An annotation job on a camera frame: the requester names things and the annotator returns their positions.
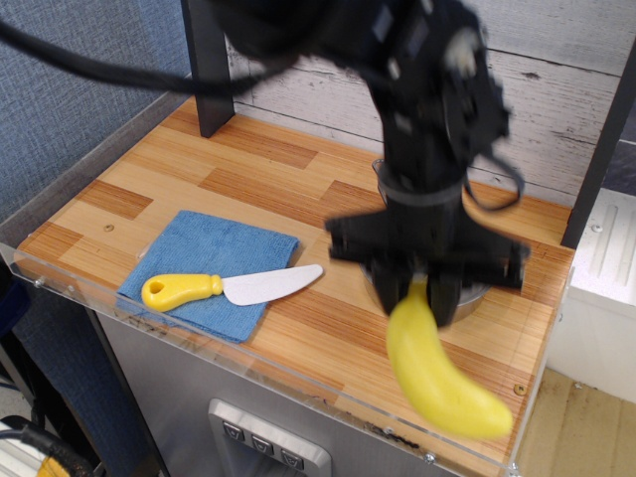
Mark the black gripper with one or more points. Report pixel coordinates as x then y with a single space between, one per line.
401 239

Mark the yellow plastic toy banana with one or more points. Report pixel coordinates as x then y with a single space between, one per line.
436 389

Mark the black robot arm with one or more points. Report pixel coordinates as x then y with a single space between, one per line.
425 65

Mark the small stainless steel pan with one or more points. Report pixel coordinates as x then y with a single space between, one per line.
472 293

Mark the white ribbed box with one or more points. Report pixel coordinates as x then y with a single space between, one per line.
594 337

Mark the silver button control panel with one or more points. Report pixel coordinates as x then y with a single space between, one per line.
249 445

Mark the blue folded cloth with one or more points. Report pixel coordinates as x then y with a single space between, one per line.
198 243

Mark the yellow tape wrapped object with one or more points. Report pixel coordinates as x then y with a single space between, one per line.
50 467

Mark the toy knife yellow handle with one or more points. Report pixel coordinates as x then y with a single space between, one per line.
166 292

